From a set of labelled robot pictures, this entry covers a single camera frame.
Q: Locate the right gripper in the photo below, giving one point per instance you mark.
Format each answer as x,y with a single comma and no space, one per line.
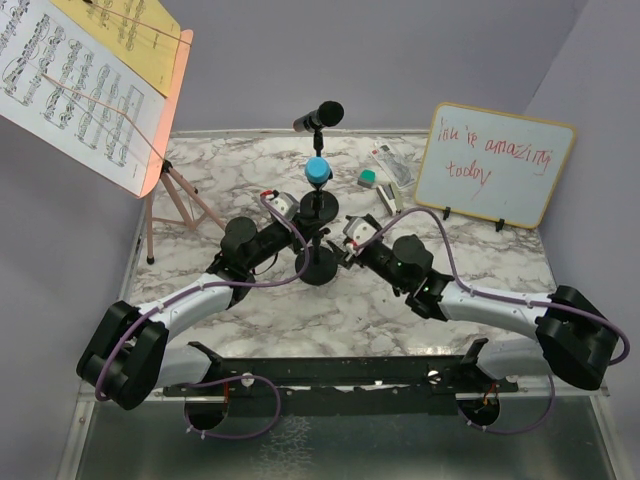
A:
347,259

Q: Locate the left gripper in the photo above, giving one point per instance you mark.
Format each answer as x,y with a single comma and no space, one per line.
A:
306,227

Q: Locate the blue toy microphone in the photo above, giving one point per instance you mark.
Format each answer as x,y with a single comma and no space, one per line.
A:
317,172

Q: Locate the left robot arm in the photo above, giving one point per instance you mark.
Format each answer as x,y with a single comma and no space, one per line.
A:
128,357

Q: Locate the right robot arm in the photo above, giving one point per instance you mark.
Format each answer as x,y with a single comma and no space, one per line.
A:
559,333

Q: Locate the green whiteboard eraser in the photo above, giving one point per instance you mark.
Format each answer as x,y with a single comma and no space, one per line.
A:
367,179

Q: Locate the white stapler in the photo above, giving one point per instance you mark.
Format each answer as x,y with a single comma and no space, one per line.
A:
390,197

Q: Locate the packaged item flat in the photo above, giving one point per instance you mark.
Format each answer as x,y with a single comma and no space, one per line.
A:
394,164

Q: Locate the black microphone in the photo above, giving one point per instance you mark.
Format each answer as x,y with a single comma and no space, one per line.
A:
327,115

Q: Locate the pink music stand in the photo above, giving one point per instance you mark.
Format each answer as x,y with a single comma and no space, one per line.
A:
162,171

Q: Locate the yellow sheet music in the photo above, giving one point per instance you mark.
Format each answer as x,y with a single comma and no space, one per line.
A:
141,33

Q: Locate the white sheet music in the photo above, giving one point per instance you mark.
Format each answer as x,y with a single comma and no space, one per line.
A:
64,87

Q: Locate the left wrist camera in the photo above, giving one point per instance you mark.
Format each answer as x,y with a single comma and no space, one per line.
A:
285,205

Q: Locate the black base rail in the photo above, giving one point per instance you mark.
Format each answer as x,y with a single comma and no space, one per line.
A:
331,386

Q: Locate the small whiteboard yellow frame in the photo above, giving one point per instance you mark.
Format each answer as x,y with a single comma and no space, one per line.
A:
492,165

